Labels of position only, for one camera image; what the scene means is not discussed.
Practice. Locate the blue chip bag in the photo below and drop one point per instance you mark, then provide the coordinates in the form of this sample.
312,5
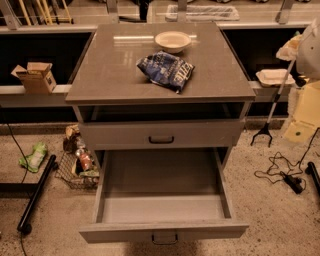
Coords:
166,70

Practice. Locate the black stand leg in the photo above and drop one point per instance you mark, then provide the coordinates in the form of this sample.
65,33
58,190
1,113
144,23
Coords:
24,226
312,171

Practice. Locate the white takeout container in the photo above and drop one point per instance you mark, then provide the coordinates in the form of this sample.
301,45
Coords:
271,77

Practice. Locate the cardboard box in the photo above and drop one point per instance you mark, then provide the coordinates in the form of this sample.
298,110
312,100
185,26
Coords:
37,77

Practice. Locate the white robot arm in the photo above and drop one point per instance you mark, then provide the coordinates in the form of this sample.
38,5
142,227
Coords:
304,111

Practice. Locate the closed middle drawer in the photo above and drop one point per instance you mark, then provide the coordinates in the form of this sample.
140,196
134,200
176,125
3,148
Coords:
154,135

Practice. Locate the reacher grabber tool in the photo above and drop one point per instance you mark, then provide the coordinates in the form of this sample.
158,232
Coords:
265,129

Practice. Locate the black left stand leg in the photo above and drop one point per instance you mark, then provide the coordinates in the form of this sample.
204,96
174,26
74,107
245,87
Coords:
24,226

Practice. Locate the white paper bowl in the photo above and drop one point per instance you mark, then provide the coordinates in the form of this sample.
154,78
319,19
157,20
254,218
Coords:
173,41

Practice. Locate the wire basket with snacks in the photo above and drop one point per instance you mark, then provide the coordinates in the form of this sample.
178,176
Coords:
77,167

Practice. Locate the clear plastic tray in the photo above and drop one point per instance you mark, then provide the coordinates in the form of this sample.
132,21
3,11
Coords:
196,13

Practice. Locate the open bottom drawer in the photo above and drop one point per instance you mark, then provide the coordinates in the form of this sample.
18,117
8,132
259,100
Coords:
162,196

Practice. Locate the black right stand leg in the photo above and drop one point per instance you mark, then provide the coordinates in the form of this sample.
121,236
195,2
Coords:
312,171

